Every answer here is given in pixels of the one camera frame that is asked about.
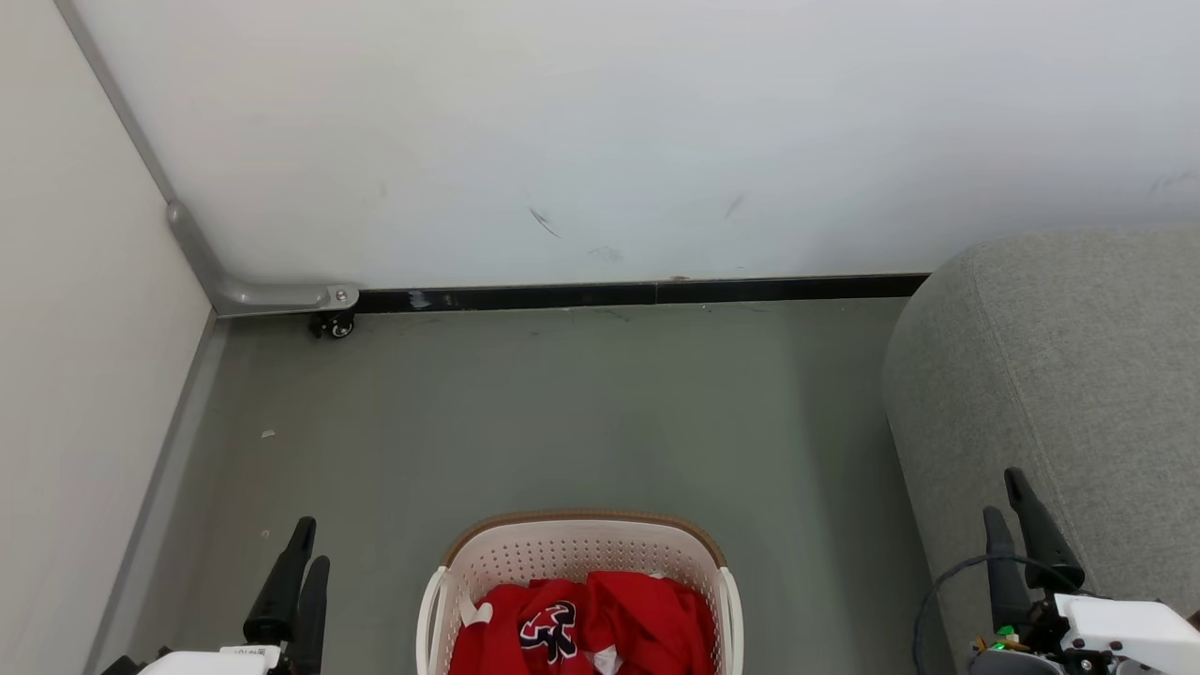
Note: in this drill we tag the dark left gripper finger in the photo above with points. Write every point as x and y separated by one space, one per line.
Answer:
281 600
312 628

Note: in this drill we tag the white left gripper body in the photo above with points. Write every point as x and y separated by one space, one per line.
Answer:
216 662

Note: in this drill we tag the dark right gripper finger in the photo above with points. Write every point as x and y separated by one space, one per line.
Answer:
1008 581
1048 558

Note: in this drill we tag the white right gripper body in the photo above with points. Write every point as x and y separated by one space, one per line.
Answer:
1125 623

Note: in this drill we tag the red jersey with white tag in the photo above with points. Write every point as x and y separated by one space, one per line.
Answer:
506 647

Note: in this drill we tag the white garment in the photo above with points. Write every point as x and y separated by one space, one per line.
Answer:
607 661

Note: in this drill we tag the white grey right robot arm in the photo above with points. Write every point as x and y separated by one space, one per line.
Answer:
1012 664

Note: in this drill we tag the grey fabric sofa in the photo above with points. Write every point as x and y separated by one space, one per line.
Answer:
1050 375

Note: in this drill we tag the white perforated laundry basket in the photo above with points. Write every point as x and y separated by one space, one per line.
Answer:
562 548

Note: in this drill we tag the black caster wheel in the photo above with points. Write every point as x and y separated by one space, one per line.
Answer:
337 328

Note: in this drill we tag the black wall baseboard strip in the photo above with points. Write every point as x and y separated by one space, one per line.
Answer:
609 294

